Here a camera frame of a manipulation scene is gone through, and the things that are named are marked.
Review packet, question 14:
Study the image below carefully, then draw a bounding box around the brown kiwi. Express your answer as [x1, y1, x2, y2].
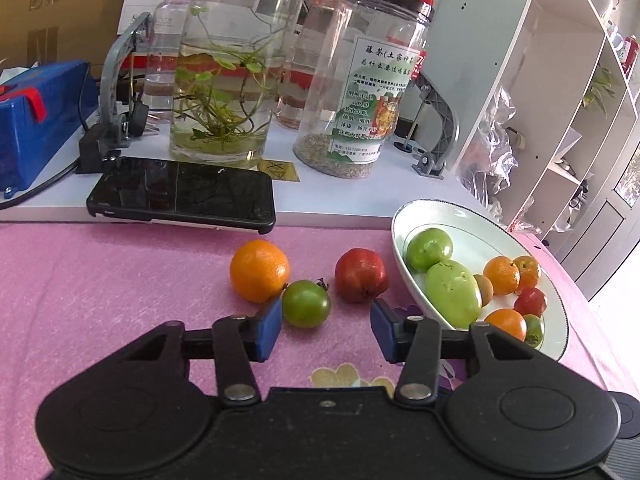
[474, 274, 494, 307]

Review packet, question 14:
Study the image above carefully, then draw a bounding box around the large green mango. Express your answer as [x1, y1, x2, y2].
[405, 228, 454, 273]

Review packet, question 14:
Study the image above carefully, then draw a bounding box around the tangerine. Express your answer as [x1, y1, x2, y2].
[483, 256, 520, 296]
[513, 255, 541, 294]

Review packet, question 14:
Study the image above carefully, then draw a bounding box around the green mango in plate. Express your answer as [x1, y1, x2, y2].
[425, 260, 482, 330]

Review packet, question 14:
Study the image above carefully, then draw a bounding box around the large orange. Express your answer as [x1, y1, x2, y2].
[229, 240, 291, 304]

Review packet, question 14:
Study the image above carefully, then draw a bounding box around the red apple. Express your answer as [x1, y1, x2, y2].
[334, 248, 390, 304]

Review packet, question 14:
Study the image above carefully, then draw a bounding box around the small orange in plate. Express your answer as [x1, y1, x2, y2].
[485, 309, 527, 341]

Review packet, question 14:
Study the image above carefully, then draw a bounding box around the white oval plate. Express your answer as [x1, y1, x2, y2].
[390, 200, 568, 361]

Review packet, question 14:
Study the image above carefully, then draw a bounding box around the small green tomato in plate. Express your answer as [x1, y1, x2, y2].
[523, 314, 546, 349]

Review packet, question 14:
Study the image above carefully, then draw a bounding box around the small red tomato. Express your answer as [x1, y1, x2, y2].
[513, 287, 548, 318]

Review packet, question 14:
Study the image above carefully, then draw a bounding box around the black smartphone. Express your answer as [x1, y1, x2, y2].
[87, 157, 276, 234]

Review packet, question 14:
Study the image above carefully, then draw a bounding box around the white raised board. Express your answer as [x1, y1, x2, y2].
[1, 124, 488, 229]

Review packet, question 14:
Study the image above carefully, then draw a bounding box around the pink floral tablecloth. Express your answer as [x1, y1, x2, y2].
[1, 223, 623, 479]

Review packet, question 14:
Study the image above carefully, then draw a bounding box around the crumpled clear plastic bag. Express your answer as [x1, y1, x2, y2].
[456, 86, 518, 223]

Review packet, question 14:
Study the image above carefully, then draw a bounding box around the blue power box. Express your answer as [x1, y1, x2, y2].
[1, 61, 99, 198]

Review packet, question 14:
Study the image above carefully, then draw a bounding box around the clear jar with seeds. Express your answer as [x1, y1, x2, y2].
[293, 0, 435, 179]

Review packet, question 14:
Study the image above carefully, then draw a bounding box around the glass vase with plant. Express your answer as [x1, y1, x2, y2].
[170, 0, 304, 168]

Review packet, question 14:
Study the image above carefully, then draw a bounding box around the clear bottle red cap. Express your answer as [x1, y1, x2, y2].
[141, 0, 190, 130]

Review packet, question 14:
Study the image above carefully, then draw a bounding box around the potted green plant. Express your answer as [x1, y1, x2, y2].
[582, 64, 617, 115]

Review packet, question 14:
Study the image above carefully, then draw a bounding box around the white shelf unit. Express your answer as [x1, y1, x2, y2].
[424, 0, 639, 297]

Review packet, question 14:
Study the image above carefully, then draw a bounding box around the cardboard box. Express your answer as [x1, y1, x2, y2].
[1, 0, 124, 77]

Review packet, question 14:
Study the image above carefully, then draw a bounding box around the grey clamp bracket right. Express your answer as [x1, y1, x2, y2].
[394, 71, 460, 180]

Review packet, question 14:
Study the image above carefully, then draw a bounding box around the grey clamp bracket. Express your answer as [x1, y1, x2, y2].
[76, 12, 151, 174]
[394, 71, 460, 180]

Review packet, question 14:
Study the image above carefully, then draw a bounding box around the grey clamp bracket left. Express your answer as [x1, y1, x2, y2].
[76, 12, 151, 174]

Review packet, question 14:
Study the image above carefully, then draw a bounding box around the black power cable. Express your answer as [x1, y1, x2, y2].
[0, 71, 109, 212]

